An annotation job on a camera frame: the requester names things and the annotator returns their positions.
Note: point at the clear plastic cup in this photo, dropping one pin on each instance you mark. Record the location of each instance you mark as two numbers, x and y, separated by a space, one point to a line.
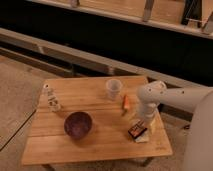
113 87

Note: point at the wooden table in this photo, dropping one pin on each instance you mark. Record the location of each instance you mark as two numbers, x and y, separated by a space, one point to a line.
108 139

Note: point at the orange toy carrot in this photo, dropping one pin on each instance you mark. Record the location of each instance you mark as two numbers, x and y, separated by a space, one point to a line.
125 104

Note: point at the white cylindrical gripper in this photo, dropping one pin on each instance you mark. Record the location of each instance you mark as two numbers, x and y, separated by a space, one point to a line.
146 112

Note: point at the white sponge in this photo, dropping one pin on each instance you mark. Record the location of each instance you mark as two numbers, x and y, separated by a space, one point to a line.
151 127

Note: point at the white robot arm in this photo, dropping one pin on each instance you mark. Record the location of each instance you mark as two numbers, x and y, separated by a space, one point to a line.
196 100

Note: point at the purple bowl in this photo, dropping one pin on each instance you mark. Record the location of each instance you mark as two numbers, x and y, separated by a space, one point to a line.
78 124

